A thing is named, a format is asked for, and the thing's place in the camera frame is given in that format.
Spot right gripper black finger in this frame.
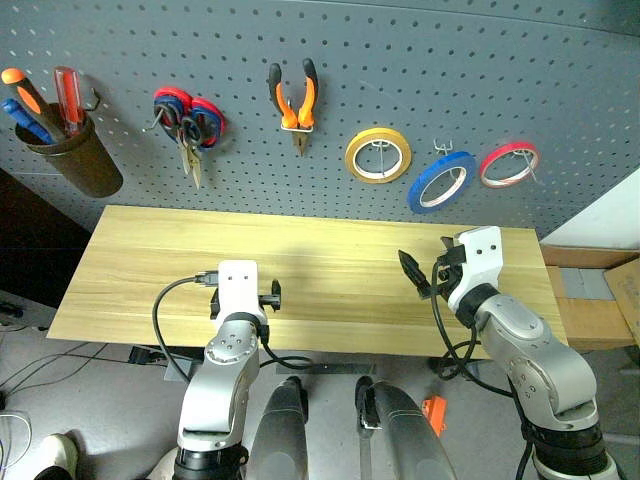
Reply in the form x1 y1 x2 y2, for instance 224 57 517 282
397 249 432 300
438 235 466 264

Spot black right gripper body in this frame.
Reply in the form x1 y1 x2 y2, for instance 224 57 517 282
432 259 464 301

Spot blue tape roll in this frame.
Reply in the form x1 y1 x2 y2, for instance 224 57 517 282
406 150 477 216

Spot orange black needle-nose pliers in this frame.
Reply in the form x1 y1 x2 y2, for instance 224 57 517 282
267 57 320 157

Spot orange black handled screwdriver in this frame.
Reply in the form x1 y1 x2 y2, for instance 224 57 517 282
0 67 69 144

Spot black tool cup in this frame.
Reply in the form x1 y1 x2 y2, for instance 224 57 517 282
14 87 125 199

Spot grey metal floor bar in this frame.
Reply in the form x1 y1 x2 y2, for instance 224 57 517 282
162 359 376 382

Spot silver double prong hook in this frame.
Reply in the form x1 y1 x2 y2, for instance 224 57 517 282
433 139 464 179

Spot silver red tape hook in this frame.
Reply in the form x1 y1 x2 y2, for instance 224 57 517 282
514 148 542 184

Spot red tape roll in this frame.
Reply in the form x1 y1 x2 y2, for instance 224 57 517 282
478 141 542 189

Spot silver yellow tape hook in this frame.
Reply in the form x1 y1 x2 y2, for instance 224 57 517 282
372 139 396 177

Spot yellow tape roll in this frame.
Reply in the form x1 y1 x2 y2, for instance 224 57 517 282
344 127 414 185

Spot small orange floor object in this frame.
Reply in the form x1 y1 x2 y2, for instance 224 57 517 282
421 394 448 439

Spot dark grey rounded shape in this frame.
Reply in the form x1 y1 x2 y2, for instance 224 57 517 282
354 375 459 480
247 375 310 480

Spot flat brown cardboard box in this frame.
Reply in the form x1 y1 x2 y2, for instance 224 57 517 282
539 243 640 351

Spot grey perforated pegboard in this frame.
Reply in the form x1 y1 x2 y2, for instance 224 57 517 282
0 0 640 239

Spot open brown cardboard box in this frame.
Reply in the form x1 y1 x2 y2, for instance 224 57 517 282
602 257 640 346

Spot silver scissors hook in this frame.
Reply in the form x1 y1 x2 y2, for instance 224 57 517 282
142 107 166 134

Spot black cabinet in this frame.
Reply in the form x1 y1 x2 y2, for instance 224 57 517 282
0 167 95 307

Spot white green shoe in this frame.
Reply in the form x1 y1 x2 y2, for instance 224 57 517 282
29 433 80 480

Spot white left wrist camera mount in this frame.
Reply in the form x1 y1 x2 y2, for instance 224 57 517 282
215 259 269 326

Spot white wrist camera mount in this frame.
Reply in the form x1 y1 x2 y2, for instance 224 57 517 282
215 259 269 326
447 225 503 311

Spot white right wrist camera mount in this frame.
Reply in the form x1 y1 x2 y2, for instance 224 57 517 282
447 225 503 311

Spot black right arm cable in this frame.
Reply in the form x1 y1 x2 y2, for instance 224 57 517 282
429 269 539 480

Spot black table frame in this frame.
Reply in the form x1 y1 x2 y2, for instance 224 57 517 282
127 343 484 384

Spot thin black floor cable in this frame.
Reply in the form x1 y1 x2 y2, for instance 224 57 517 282
0 343 151 401

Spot red blue handled scissors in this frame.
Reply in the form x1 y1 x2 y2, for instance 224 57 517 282
152 86 227 190

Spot red handled screwdriver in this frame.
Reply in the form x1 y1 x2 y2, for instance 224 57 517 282
53 66 86 139

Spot blue handled screwdriver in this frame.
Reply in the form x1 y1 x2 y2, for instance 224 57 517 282
0 97 56 146

